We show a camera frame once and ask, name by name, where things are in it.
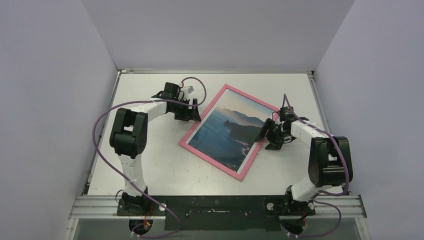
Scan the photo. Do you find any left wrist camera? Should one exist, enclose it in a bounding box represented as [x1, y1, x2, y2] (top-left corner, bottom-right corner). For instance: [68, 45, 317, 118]
[152, 82, 194, 101]

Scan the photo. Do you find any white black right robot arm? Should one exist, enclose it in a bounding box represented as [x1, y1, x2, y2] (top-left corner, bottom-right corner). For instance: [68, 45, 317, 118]
[255, 114, 353, 216]

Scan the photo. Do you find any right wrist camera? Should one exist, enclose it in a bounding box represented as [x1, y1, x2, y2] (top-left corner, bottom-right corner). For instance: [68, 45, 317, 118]
[272, 106, 297, 122]

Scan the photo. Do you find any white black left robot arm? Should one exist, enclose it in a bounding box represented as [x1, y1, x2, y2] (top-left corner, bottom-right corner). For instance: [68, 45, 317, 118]
[109, 82, 201, 216]

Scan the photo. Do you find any pink wooden photo frame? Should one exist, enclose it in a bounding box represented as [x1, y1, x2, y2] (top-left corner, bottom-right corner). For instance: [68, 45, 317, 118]
[178, 84, 281, 182]

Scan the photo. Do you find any aluminium front rail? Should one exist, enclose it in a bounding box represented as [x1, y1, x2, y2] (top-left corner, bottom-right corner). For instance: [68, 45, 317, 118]
[70, 195, 367, 219]

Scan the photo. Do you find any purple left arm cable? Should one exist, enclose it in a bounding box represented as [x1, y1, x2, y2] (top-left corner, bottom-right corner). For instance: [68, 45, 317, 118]
[92, 76, 207, 239]

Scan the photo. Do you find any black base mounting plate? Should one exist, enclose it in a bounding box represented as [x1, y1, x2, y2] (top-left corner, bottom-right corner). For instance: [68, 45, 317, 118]
[116, 195, 316, 232]

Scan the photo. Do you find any aluminium table edge rail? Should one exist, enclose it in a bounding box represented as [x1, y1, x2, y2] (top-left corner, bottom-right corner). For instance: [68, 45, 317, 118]
[306, 70, 349, 197]

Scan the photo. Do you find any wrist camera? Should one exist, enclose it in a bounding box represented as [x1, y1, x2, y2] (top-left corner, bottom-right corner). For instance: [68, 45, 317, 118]
[152, 82, 194, 101]
[272, 106, 297, 122]

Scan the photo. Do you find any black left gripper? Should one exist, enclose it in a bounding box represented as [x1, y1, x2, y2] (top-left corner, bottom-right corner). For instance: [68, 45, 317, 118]
[170, 98, 201, 122]

